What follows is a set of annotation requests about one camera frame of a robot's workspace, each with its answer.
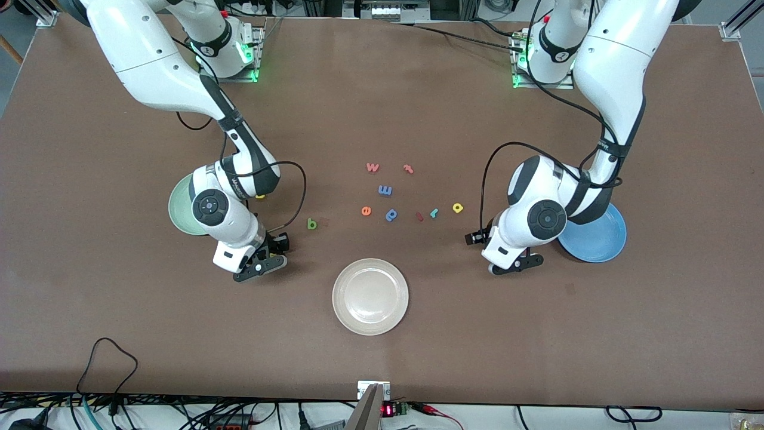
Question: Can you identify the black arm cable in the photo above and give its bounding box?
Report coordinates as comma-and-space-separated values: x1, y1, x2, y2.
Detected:
479, 0, 624, 239
173, 36, 307, 235

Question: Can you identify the aluminium frame profile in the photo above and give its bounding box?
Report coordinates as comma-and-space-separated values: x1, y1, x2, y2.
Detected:
15, 0, 59, 28
719, 0, 764, 41

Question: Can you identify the green plate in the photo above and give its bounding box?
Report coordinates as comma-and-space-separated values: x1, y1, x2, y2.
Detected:
168, 173, 204, 237

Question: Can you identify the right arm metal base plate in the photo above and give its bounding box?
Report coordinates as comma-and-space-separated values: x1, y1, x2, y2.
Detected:
200, 24, 265, 83

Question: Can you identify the white plate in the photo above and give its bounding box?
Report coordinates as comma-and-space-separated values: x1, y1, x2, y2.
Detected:
332, 258, 410, 336

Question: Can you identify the brown wooden stick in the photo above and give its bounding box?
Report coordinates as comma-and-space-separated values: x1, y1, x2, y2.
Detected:
0, 35, 23, 65

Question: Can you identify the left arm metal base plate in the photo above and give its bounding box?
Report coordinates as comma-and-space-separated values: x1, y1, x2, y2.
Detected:
510, 30, 575, 90

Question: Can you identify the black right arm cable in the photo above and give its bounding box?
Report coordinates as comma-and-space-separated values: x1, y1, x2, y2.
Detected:
173, 36, 307, 235

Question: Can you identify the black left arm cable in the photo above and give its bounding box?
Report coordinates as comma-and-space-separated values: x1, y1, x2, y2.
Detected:
479, 0, 624, 239

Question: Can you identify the blue plate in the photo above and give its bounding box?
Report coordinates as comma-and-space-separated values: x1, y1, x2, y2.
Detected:
558, 203, 628, 263

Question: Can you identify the black cable across table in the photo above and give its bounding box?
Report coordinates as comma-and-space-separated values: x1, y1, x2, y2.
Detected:
391, 21, 526, 53

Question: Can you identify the black looped table cable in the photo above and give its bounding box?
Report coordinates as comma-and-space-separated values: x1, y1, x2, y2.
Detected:
76, 337, 139, 416

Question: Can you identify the red clip lead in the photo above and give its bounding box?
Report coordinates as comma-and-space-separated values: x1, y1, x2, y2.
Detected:
412, 403, 466, 430

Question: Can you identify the black coiled cable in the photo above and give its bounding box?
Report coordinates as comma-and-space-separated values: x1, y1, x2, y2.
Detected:
606, 406, 663, 422

